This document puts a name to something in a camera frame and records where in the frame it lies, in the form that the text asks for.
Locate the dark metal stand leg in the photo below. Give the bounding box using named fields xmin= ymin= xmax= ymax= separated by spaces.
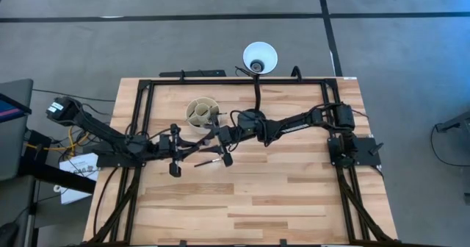
xmin=434 ymin=111 xmax=470 ymax=134

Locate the black power strip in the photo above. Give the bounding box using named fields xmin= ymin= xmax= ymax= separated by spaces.
xmin=159 ymin=69 xmax=228 ymax=79

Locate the cream round divided container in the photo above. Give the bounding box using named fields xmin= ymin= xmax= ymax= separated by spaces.
xmin=184 ymin=96 xmax=222 ymax=135

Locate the white printed paper box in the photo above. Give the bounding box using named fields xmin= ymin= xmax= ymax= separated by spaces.
xmin=58 ymin=152 xmax=101 ymax=205

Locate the thin black floor cable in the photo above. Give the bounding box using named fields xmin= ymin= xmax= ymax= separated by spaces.
xmin=32 ymin=88 xmax=116 ymax=103

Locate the blue screen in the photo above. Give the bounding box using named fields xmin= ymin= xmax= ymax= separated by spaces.
xmin=0 ymin=92 xmax=32 ymax=124

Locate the black stand beam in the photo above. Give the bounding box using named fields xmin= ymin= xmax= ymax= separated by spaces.
xmin=18 ymin=154 xmax=97 ymax=196

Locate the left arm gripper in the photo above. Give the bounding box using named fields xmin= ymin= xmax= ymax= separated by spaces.
xmin=157 ymin=123 xmax=214 ymax=179

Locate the black aluminium table frame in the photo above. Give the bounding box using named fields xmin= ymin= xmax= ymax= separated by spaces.
xmin=87 ymin=76 xmax=397 ymax=246

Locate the black looped floor cable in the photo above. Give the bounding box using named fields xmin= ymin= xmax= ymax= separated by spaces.
xmin=430 ymin=123 xmax=470 ymax=168

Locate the thin makeup brush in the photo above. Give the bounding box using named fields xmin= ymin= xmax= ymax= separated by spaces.
xmin=193 ymin=158 xmax=224 ymax=168

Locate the long dark arm cable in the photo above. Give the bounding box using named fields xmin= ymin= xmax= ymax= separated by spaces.
xmin=93 ymin=165 xmax=123 ymax=237

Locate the yellow cable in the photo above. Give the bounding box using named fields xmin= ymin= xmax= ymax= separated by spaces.
xmin=24 ymin=126 xmax=90 ymax=157

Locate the dark brown wrist cable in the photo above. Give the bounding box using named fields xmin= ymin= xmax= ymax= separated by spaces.
xmin=124 ymin=126 xmax=174 ymax=142

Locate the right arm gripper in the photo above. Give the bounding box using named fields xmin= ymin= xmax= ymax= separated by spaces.
xmin=198 ymin=114 xmax=240 ymax=168

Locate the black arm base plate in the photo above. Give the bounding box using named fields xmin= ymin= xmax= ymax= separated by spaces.
xmin=96 ymin=153 xmax=148 ymax=168
xmin=328 ymin=136 xmax=383 ymax=168

